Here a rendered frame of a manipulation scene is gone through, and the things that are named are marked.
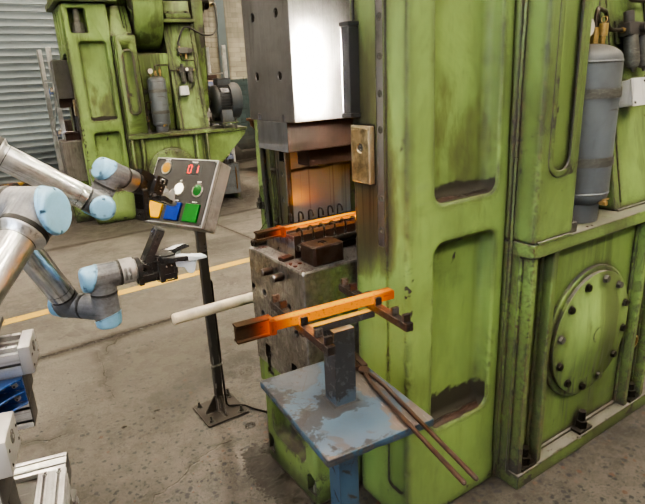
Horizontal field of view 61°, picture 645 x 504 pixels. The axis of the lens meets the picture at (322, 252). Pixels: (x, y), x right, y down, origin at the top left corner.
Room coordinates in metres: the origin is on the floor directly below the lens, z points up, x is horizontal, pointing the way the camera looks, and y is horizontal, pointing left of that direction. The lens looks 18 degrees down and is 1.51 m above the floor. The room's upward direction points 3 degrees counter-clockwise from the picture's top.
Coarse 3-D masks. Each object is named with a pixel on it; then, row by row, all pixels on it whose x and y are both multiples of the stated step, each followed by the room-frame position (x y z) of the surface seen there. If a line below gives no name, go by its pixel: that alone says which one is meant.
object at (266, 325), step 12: (384, 288) 1.34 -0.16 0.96; (336, 300) 1.28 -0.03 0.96; (348, 300) 1.28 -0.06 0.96; (360, 300) 1.28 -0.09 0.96; (372, 300) 1.30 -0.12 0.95; (384, 300) 1.31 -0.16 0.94; (300, 312) 1.22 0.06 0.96; (312, 312) 1.22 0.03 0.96; (324, 312) 1.23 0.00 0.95; (336, 312) 1.25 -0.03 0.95; (240, 324) 1.14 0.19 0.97; (252, 324) 1.15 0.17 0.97; (264, 324) 1.17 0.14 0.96; (276, 324) 1.17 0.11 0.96; (288, 324) 1.19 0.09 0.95; (240, 336) 1.14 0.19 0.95; (252, 336) 1.15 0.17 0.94; (264, 336) 1.16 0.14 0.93
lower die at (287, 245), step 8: (328, 216) 2.03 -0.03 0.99; (288, 224) 1.98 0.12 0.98; (328, 224) 1.90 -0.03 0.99; (336, 224) 1.90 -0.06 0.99; (344, 224) 1.89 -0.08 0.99; (352, 224) 1.90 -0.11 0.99; (288, 232) 1.81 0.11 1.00; (296, 232) 1.82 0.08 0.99; (304, 232) 1.81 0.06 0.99; (320, 232) 1.83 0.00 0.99; (328, 232) 1.84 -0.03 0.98; (336, 232) 1.86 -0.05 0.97; (272, 240) 1.90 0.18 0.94; (280, 240) 1.85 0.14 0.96; (288, 240) 1.80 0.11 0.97; (296, 240) 1.77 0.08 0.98; (304, 240) 1.79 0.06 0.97; (352, 240) 1.90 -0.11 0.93; (280, 248) 1.85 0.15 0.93; (288, 248) 1.80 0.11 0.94; (296, 256) 1.77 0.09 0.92
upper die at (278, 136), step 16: (272, 128) 1.85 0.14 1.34; (288, 128) 1.77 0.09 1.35; (304, 128) 1.80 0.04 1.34; (320, 128) 1.84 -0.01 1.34; (336, 128) 1.87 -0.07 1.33; (272, 144) 1.85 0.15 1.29; (288, 144) 1.77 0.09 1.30; (304, 144) 1.80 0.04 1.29; (320, 144) 1.84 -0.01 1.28; (336, 144) 1.87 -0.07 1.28
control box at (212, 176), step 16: (160, 160) 2.33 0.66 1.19; (176, 160) 2.29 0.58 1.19; (192, 160) 2.24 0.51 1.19; (208, 160) 2.20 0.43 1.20; (176, 176) 2.25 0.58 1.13; (192, 176) 2.20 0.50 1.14; (208, 176) 2.16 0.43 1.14; (224, 176) 2.19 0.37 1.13; (192, 192) 2.16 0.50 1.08; (208, 192) 2.12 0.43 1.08; (224, 192) 2.18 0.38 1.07; (208, 208) 2.10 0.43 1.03; (160, 224) 2.21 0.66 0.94; (176, 224) 2.13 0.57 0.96; (192, 224) 2.09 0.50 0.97; (208, 224) 2.09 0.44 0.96
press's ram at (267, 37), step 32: (256, 0) 1.88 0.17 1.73; (288, 0) 1.73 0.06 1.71; (320, 0) 1.79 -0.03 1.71; (256, 32) 1.90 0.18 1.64; (288, 32) 1.73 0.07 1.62; (320, 32) 1.79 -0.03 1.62; (256, 64) 1.91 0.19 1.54; (288, 64) 1.74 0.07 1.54; (320, 64) 1.78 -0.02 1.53; (256, 96) 1.93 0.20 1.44; (288, 96) 1.75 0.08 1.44; (320, 96) 1.78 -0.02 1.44
